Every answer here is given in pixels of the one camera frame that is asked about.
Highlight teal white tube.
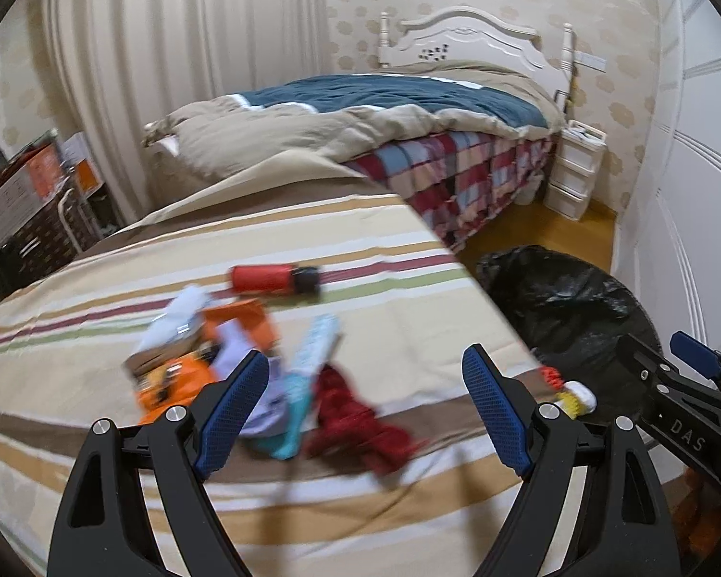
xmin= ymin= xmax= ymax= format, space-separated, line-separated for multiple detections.
xmin=254 ymin=314 xmax=340 ymax=461

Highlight white wall switch panel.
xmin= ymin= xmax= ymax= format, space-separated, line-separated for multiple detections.
xmin=574 ymin=51 xmax=607 ymax=73

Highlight yellow foam net roll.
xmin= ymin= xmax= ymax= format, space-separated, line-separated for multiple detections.
xmin=555 ymin=380 xmax=598 ymax=419

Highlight white orange cardboard box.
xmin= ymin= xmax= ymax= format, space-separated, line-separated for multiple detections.
xmin=0 ymin=143 xmax=66 ymax=246

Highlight small orange white box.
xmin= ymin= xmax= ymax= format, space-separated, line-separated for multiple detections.
xmin=61 ymin=132 xmax=104 ymax=197

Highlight orange-red foam net roll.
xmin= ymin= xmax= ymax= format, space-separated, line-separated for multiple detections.
xmin=539 ymin=366 xmax=565 ymax=392

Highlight plaid bed sheet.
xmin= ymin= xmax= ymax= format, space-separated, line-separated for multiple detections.
xmin=348 ymin=132 xmax=558 ymax=251

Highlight lavender paper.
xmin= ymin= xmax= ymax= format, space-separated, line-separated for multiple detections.
xmin=208 ymin=320 xmax=287 ymax=439

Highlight red label bottle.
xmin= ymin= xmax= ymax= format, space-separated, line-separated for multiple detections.
xmin=229 ymin=263 xmax=322 ymax=296

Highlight white wardrobe doors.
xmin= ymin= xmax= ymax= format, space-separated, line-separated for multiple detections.
xmin=612 ymin=0 xmax=721 ymax=351

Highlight black trash bag bin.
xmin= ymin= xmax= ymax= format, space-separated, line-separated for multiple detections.
xmin=476 ymin=245 xmax=661 ymax=423

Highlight yellow label brown bottle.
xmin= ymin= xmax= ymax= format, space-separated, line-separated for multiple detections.
xmin=123 ymin=342 xmax=220 ymax=380

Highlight brown patterned storage box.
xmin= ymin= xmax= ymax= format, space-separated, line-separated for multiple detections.
xmin=0 ymin=178 xmax=102 ymax=300

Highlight white plastic drawer unit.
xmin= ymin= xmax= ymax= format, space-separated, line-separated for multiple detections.
xmin=543 ymin=120 xmax=607 ymax=222

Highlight striped bed sheet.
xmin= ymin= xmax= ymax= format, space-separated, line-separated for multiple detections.
xmin=0 ymin=152 xmax=551 ymax=576

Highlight white wooden headboard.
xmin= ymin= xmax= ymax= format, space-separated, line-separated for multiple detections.
xmin=377 ymin=5 xmax=574 ymax=107

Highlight orange plastic wrapper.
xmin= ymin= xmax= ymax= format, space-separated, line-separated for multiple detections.
xmin=137 ymin=353 xmax=217 ymax=425

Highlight dark red mesh net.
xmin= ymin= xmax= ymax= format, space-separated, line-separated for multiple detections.
xmin=306 ymin=364 xmax=424 ymax=476

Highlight white footboard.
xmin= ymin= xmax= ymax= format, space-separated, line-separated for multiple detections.
xmin=143 ymin=121 xmax=217 ymax=207

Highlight beige and blue duvet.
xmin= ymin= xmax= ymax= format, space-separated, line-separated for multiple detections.
xmin=143 ymin=60 xmax=565 ymax=182

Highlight beige curtain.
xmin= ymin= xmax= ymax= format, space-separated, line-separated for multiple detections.
xmin=42 ymin=0 xmax=332 ymax=222

